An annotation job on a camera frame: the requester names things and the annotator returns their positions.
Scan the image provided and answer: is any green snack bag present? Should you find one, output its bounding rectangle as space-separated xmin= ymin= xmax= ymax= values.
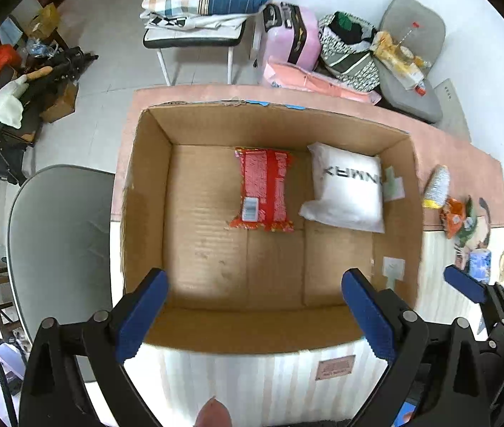
xmin=461 ymin=196 xmax=477 ymax=234

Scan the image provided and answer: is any orange snack bag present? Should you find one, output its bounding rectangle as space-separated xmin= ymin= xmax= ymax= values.
xmin=440 ymin=197 xmax=467 ymax=239

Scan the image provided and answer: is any red printed snack bag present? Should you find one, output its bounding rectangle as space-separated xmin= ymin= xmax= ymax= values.
xmin=229 ymin=148 xmax=293 ymax=232

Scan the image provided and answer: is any operator fingertip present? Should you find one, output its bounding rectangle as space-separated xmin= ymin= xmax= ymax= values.
xmin=194 ymin=397 xmax=233 ymax=427

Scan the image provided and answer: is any light blue tissue pack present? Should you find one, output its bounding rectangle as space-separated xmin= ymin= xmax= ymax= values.
xmin=468 ymin=249 xmax=492 ymax=283

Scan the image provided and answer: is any pink cat rug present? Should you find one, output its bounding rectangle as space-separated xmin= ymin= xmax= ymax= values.
xmin=110 ymin=84 xmax=504 ymax=228

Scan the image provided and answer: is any grey chair near box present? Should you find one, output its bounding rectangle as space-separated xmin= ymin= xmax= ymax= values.
xmin=7 ymin=165 xmax=114 ymax=339

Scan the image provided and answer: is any white lettered pillow bag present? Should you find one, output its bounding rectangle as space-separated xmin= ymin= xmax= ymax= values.
xmin=299 ymin=143 xmax=385 ymax=233

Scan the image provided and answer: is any cardboard box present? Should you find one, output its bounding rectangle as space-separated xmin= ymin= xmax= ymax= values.
xmin=115 ymin=102 xmax=423 ymax=355

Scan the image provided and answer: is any yellow snack pile on chair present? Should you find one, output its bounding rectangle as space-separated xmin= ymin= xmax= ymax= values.
xmin=370 ymin=21 xmax=431 ymax=96

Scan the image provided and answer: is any grey chair with clutter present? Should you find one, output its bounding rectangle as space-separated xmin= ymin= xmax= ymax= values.
xmin=371 ymin=0 xmax=446 ymax=123

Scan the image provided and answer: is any patterned tote bag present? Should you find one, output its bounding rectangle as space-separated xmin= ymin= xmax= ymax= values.
xmin=318 ymin=12 xmax=380 ymax=93

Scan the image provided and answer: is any pink packaged bedding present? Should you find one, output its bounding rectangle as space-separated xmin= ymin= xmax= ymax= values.
xmin=261 ymin=59 xmax=381 ymax=105

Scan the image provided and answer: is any white plush toy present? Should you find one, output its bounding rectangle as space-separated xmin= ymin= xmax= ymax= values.
xmin=0 ymin=75 xmax=29 ymax=128

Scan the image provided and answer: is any pink suitcase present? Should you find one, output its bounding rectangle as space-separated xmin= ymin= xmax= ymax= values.
xmin=259 ymin=2 xmax=321 ymax=70

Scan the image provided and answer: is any white frame chair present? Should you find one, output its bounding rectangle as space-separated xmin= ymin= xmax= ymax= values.
xmin=143 ymin=16 xmax=248 ymax=87

